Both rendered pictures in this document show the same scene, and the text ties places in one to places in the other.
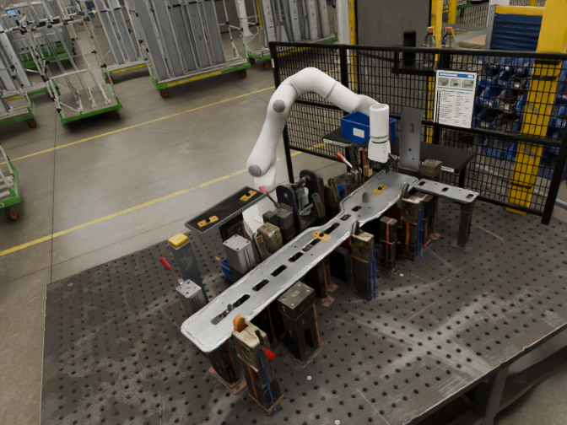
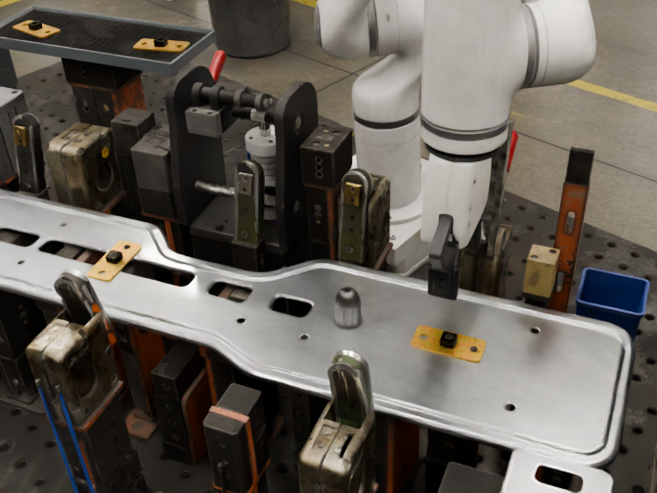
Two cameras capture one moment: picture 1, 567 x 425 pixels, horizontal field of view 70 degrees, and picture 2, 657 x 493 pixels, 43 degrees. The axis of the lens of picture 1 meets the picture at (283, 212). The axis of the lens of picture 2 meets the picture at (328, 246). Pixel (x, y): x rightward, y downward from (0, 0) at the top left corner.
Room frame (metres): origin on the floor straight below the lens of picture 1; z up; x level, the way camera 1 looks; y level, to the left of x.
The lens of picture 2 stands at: (1.31, -1.09, 1.68)
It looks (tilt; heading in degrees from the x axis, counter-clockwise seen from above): 36 degrees down; 65
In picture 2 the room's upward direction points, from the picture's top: 2 degrees counter-clockwise
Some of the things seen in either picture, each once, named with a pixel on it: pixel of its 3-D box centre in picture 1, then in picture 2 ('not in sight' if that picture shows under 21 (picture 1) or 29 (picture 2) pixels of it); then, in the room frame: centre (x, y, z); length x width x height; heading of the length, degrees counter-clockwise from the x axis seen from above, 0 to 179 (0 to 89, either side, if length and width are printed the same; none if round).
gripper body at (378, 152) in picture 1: (379, 148); (460, 179); (1.73, -0.50, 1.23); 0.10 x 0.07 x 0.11; 41
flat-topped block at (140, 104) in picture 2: (237, 250); (122, 160); (1.53, 0.24, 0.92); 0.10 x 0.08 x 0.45; 131
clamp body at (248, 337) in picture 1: (258, 367); not in sight; (0.90, 0.17, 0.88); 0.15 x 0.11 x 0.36; 41
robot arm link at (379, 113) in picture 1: (379, 119); (473, 44); (1.74, -0.50, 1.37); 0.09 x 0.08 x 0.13; 162
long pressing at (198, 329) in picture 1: (320, 239); (100, 263); (1.41, -0.14, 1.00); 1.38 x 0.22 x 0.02; 131
